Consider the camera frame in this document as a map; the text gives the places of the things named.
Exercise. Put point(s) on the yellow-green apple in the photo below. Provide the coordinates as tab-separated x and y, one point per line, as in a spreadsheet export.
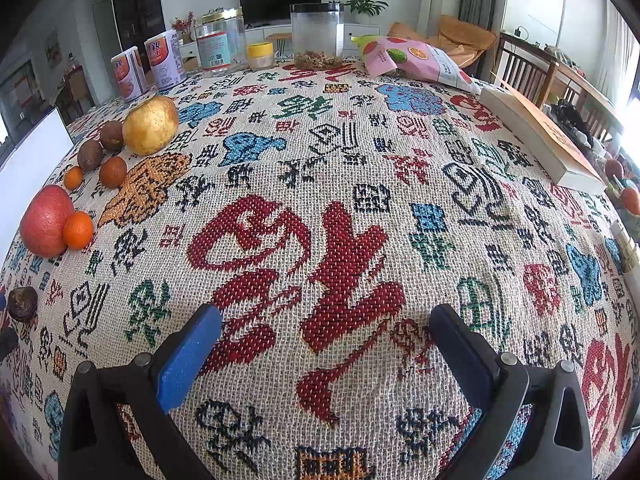
150	125

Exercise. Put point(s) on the red flower vase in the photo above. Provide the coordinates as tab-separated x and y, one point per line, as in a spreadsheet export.
182	27

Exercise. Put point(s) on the brown passion fruit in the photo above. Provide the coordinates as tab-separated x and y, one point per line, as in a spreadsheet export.
112	171
111	135
90	154

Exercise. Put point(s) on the wooden chair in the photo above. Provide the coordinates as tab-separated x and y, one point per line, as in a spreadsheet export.
530	70

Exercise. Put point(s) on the clear black lid plastic container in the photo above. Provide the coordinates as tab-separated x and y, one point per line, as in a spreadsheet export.
317	35

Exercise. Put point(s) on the right orange-labelled tin can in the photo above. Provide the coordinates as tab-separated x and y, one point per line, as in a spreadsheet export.
165	65

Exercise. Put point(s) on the framed wall picture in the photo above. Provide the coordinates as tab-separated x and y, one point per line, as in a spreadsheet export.
52	47

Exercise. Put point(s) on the dark wrinkled passion fruit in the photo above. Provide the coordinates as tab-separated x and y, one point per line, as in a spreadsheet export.
22	304

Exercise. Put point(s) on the orange label tin can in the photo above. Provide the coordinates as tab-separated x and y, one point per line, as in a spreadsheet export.
127	76

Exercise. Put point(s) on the wooden stool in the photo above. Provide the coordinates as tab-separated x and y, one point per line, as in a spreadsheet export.
277	40

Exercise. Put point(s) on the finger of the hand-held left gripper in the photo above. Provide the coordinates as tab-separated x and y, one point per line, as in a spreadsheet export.
6	344

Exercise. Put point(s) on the dark display cabinet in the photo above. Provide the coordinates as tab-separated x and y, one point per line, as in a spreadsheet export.
137	5

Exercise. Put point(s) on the black television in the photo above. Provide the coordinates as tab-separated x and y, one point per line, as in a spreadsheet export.
280	0

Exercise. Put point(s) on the clear glass jar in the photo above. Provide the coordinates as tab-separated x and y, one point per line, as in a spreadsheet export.
217	42

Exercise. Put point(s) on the red apple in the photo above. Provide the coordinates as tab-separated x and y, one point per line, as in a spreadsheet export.
46	227

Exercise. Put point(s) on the orange cushion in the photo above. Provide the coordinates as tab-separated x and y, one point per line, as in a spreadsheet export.
460	35

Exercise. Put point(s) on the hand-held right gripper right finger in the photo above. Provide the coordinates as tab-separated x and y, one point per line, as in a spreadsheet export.
462	360

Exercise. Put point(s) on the green potted plant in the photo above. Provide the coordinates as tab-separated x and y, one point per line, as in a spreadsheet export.
365	5

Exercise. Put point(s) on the small yellow lid jar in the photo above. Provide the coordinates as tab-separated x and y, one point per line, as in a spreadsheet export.
260	56

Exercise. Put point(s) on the white tv cabinet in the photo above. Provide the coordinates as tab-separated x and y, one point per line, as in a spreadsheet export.
270	35

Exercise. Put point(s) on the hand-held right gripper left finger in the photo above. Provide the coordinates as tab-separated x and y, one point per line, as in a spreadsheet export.
187	360

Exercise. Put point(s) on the pink printed snack bag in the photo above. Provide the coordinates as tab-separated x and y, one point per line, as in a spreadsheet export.
415	60

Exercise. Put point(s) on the white book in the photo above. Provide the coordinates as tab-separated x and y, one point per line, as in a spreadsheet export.
545	135

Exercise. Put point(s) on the large orange mandarin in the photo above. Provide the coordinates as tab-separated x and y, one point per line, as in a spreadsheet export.
78	230

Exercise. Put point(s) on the white board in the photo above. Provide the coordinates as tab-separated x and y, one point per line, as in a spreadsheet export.
30	145

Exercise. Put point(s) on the printed woven tablecloth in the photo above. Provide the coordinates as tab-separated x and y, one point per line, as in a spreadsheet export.
350	185

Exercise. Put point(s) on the small orange mandarin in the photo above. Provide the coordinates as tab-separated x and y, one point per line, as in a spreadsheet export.
73	177

